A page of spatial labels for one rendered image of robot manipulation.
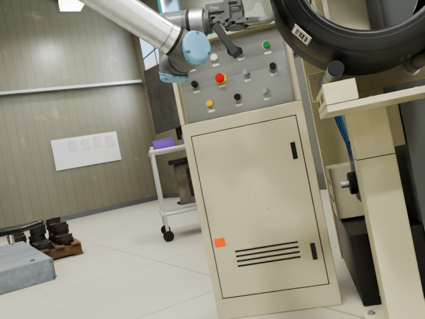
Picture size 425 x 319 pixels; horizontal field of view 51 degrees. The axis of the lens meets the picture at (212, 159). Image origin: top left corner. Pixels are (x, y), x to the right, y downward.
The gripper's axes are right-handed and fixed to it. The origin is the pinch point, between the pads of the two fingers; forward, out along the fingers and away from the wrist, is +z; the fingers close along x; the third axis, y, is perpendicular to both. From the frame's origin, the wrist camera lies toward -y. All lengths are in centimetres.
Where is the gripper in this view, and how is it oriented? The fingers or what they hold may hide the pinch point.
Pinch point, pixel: (271, 21)
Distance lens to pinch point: 143.8
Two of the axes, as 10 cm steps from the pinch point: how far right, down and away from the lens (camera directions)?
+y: -0.7, -10.0, -0.2
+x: 1.8, -0.3, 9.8
